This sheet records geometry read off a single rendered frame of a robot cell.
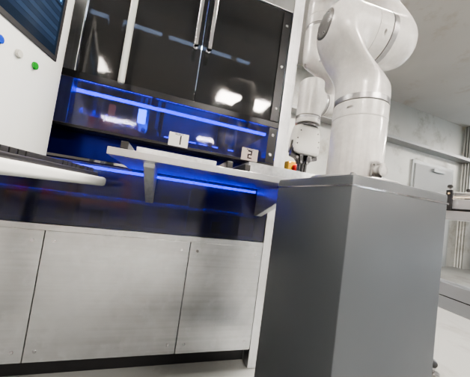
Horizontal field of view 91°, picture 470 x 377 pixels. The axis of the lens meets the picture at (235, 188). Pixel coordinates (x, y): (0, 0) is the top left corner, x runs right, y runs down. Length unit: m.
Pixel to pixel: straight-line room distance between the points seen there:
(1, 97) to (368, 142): 0.92
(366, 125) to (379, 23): 0.23
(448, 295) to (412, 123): 5.07
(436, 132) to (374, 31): 6.26
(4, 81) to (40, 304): 0.77
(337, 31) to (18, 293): 1.30
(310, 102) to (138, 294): 1.00
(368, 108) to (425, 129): 6.00
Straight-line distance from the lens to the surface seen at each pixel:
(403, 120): 6.07
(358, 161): 0.56
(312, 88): 0.88
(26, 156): 0.63
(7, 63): 0.93
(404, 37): 0.73
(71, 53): 1.23
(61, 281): 1.16
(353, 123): 0.58
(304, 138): 0.83
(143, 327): 1.20
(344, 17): 0.65
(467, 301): 1.47
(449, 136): 7.25
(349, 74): 0.63
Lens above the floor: 0.79
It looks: 3 degrees up
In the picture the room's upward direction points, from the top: 8 degrees clockwise
